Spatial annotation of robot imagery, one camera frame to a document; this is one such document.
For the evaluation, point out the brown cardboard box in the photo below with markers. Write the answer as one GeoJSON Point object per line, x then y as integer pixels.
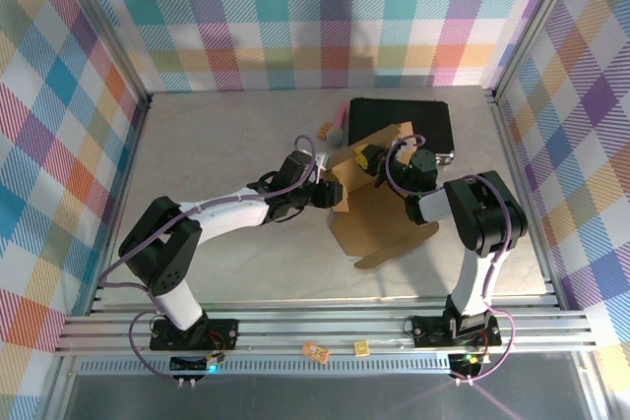
{"type": "Point", "coordinates": [374, 223]}

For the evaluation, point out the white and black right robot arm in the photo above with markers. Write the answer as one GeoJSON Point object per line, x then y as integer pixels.
{"type": "Point", "coordinates": [487, 213]}

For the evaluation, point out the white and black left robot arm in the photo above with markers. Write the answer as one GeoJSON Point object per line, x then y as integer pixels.
{"type": "Point", "coordinates": [226, 216]}

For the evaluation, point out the pink microphone with grey head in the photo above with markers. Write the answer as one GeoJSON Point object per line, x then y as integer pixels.
{"type": "Point", "coordinates": [336, 137]}

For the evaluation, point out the small orange snack packet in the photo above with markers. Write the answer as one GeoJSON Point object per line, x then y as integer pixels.
{"type": "Point", "coordinates": [325, 130]}

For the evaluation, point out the black case with metal trim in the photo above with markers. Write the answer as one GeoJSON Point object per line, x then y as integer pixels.
{"type": "Point", "coordinates": [423, 120]}

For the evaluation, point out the orange printed packet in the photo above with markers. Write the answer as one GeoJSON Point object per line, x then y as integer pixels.
{"type": "Point", "coordinates": [315, 352]}

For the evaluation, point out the small yellow square packet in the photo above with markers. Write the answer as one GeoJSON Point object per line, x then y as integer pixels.
{"type": "Point", "coordinates": [361, 347]}

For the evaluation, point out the small controller circuit board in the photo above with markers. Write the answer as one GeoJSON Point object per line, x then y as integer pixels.
{"type": "Point", "coordinates": [197, 363]}
{"type": "Point", "coordinates": [470, 363]}

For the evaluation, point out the aluminium side rail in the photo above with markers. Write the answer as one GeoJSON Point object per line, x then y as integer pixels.
{"type": "Point", "coordinates": [513, 154]}
{"type": "Point", "coordinates": [132, 154]}

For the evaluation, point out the aluminium mounting rail frame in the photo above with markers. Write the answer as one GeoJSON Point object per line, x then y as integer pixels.
{"type": "Point", "coordinates": [320, 329]}

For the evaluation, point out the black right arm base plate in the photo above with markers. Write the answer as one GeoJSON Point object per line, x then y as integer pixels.
{"type": "Point", "coordinates": [428, 331]}

